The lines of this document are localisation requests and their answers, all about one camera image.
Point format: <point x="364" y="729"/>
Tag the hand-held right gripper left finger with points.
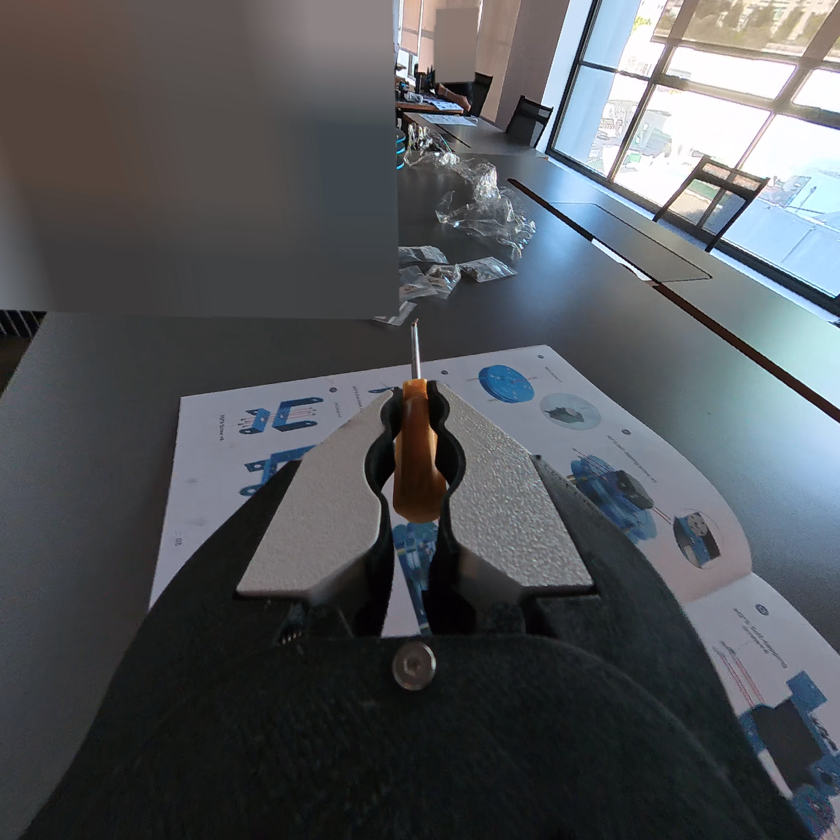
<point x="321" y="518"/>

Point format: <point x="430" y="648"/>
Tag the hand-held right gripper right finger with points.
<point x="512" y="518"/>

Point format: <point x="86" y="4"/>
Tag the white instruction booklet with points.
<point x="216" y="485"/>

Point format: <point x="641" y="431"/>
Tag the small plastic parts bag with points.
<point x="487" y="269"/>
<point x="423" y="256"/>
<point x="397" y="313"/>
<point x="426" y="283"/>

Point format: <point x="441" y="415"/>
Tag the crumpled clear plastic wrap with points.
<point x="453" y="167"/>
<point x="489" y="216"/>

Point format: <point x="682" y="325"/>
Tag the black ridged panel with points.
<point x="19" y="321"/>

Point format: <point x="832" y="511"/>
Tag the office table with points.
<point x="485" y="131"/>

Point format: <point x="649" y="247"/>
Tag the dark framed chair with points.
<point x="712" y="177"/>

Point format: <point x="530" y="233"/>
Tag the black office chair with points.
<point x="528" y="118"/>
<point x="482" y="95"/>

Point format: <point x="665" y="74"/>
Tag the white instruction sheet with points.
<point x="446" y="119"/>

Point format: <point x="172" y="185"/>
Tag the black framed window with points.
<point x="709" y="118"/>

